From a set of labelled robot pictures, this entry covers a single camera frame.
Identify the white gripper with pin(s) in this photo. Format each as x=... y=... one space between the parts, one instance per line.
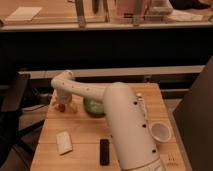
x=65 y=98

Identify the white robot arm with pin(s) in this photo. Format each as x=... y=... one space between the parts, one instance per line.
x=135 y=148

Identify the green ceramic bowl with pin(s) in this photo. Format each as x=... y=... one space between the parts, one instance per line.
x=93 y=108

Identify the white sponge block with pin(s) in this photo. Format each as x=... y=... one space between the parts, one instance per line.
x=64 y=143

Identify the black remote control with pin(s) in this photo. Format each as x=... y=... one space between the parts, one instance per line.
x=104 y=156

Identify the black chair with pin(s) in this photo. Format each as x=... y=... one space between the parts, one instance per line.
x=10 y=111

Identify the white plastic cup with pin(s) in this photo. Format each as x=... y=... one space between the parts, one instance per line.
x=160 y=132

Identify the white paper sheet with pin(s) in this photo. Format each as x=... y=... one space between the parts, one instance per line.
x=23 y=13

